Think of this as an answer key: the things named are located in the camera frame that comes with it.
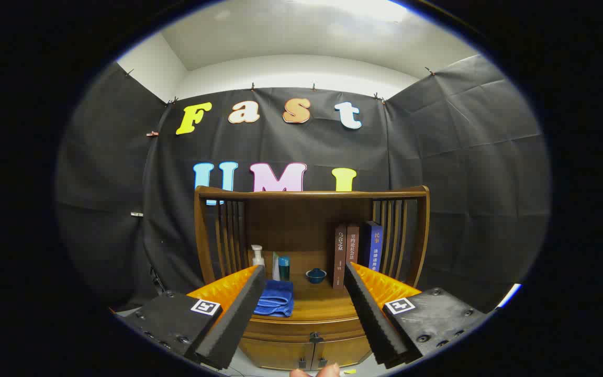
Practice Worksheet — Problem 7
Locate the blue book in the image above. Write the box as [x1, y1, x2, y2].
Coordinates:
[359, 220, 384, 273]

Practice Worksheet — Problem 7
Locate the dark brown book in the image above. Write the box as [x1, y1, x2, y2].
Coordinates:
[333, 225, 347, 290]

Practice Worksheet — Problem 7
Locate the reddish brown book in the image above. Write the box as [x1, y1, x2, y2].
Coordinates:
[345, 225, 360, 268]

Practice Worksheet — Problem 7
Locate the black backdrop cloth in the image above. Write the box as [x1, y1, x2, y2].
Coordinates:
[55, 52, 551, 315]

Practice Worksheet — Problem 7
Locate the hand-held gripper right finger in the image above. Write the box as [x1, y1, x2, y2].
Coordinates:
[343, 262, 490, 368]

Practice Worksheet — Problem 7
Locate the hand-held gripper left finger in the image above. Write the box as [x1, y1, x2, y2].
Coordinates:
[122, 264, 266, 370]

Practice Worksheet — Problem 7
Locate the wooden cabinet with slatted shelf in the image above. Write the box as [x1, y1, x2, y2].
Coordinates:
[194, 184, 430, 371]

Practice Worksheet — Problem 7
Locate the wooden drawer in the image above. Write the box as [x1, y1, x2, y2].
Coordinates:
[243, 317, 367, 343]

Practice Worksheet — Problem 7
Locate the blue folded towel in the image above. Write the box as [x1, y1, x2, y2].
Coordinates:
[253, 280, 295, 318]

